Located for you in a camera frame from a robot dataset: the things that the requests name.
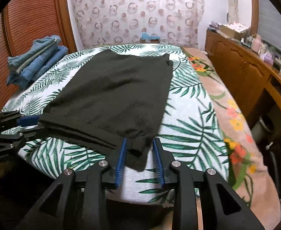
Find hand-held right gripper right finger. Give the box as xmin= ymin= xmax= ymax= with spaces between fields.
xmin=152 ymin=138 xmax=264 ymax=230

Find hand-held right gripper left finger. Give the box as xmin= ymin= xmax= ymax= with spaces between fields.
xmin=18 ymin=138 xmax=128 ymax=230

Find cream tied curtain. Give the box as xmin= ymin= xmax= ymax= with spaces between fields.
xmin=223 ymin=0 xmax=240 ymax=27

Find large cardboard box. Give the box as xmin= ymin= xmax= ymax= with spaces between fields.
xmin=221 ymin=25 xmax=248 ymax=40

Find circle patterned curtain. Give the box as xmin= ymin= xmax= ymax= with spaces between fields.
xmin=71 ymin=0 xmax=205 ymax=49

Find grey window blind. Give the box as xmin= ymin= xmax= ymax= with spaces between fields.
xmin=258 ymin=0 xmax=281 ymax=53

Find dark blue folded jeans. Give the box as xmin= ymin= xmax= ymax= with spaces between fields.
xmin=7 ymin=45 xmax=69 ymax=87

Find floral blanket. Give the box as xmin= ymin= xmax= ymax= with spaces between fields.
xmin=182 ymin=47 xmax=281 ymax=230

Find purple tissue pack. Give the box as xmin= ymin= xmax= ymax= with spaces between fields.
xmin=260 ymin=53 xmax=274 ymax=66

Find wooden louvred wardrobe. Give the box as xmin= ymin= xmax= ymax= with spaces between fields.
xmin=0 ymin=0 xmax=78 ymax=115

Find light blue folded jeans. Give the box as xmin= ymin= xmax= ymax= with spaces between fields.
xmin=7 ymin=35 xmax=62 ymax=70

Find blue cloth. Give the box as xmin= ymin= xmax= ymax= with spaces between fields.
xmin=140 ymin=32 xmax=160 ymax=41

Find wooden window frame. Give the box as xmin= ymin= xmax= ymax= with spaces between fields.
xmin=249 ymin=0 xmax=261 ymax=37

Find black pants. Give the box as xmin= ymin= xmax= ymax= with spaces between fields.
xmin=38 ymin=51 xmax=174 ymax=172

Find leaf print bed sheet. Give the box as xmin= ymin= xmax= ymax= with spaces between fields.
xmin=1 ymin=44 xmax=229 ymax=208

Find wooden cabinet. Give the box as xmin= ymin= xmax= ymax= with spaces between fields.
xmin=205 ymin=29 xmax=281 ymax=130

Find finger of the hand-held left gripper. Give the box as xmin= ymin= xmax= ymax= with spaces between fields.
xmin=0 ymin=111 xmax=42 ymax=128
xmin=0 ymin=126 xmax=45 ymax=149

